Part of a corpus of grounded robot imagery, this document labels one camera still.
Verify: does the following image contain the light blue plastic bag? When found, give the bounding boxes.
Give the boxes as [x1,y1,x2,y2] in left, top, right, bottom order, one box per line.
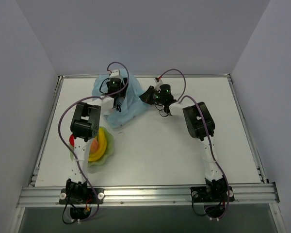
[101,68,147,129]

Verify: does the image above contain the yellow fake banana bunch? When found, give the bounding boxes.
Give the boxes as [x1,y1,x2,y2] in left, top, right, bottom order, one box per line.
[89,127,107,162]

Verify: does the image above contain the fake peach fruit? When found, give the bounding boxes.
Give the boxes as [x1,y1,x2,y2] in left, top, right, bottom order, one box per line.
[90,138,99,154]

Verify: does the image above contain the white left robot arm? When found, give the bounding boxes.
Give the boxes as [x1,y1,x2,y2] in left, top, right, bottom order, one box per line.
[58,75,129,203]

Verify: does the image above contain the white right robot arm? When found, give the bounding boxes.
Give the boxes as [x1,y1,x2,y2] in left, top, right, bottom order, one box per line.
[139,84,230,202]

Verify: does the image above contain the green scalloped glass bowl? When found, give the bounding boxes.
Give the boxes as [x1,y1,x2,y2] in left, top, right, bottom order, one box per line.
[69,127,114,166]

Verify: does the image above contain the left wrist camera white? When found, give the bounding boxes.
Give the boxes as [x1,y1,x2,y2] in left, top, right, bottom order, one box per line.
[107,69,123,79]

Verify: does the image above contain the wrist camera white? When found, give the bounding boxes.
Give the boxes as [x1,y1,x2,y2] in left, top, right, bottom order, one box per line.
[107,69,123,79]
[154,76,163,91]

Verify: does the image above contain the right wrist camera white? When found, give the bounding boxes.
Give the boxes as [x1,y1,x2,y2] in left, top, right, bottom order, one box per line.
[154,76,163,91]

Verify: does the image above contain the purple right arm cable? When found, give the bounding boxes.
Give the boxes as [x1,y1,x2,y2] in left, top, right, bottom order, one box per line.
[156,68,233,218]

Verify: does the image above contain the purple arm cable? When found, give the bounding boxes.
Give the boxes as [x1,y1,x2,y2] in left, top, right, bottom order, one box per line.
[156,68,233,218]
[58,62,130,222]

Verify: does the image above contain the aluminium table edge rail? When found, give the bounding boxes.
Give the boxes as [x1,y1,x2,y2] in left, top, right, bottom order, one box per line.
[59,73,231,79]

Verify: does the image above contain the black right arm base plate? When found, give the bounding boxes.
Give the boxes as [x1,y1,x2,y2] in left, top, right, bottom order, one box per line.
[190,186,227,203]

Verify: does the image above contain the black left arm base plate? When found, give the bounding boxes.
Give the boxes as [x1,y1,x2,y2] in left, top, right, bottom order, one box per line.
[58,188,104,205]

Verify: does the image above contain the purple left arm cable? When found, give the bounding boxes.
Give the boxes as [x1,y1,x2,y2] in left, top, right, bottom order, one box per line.
[58,62,130,222]

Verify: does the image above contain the front aluminium frame rail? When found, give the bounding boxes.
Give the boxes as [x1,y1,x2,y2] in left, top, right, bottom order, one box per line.
[17,183,279,208]

